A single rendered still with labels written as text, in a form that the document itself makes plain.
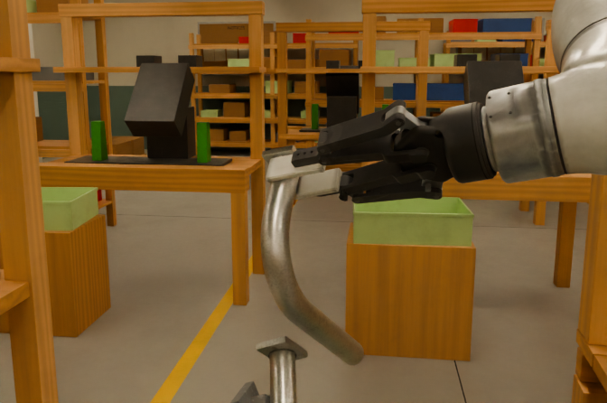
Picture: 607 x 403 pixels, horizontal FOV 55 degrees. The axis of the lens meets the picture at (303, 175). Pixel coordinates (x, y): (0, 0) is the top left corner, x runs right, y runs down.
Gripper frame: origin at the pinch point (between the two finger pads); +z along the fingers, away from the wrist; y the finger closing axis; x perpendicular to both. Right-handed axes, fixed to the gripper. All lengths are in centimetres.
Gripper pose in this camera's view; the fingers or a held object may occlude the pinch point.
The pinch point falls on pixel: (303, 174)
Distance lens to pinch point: 63.9
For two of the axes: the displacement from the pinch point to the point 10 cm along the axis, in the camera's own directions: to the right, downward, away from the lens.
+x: -1.5, 7.8, -6.1
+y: -4.5, -6.0, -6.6
